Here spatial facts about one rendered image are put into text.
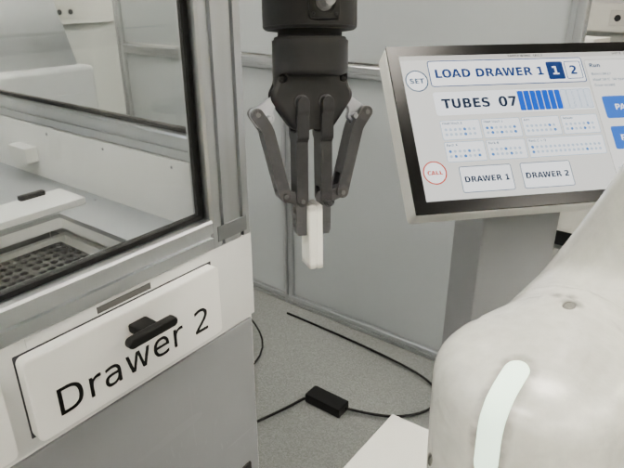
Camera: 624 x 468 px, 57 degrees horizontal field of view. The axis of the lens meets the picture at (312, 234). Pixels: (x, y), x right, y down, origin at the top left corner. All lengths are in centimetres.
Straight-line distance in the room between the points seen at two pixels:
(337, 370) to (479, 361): 178
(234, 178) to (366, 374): 141
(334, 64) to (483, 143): 50
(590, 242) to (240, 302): 58
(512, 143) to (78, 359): 75
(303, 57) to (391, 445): 42
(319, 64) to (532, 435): 36
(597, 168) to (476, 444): 79
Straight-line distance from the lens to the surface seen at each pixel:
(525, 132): 106
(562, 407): 37
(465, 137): 101
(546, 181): 104
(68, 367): 73
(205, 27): 78
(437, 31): 189
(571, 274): 50
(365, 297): 230
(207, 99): 78
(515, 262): 119
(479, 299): 119
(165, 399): 89
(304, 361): 219
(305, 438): 189
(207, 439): 100
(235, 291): 91
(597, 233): 50
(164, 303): 78
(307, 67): 55
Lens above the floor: 130
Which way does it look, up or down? 24 degrees down
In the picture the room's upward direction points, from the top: straight up
